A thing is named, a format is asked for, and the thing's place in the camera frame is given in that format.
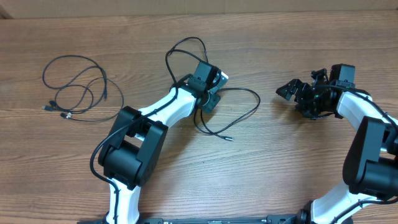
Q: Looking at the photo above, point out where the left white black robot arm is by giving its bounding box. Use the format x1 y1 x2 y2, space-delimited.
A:
98 61 228 223

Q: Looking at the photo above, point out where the braided black usb cable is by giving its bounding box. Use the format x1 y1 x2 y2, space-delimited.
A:
192 36 261 142

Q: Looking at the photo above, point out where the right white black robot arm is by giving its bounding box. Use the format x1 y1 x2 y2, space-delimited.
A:
276 63 397 224

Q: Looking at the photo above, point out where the smooth black usb cable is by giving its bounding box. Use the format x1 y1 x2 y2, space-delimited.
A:
41 54 109 114

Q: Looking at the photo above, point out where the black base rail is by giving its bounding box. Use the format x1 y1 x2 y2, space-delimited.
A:
77 213 354 224

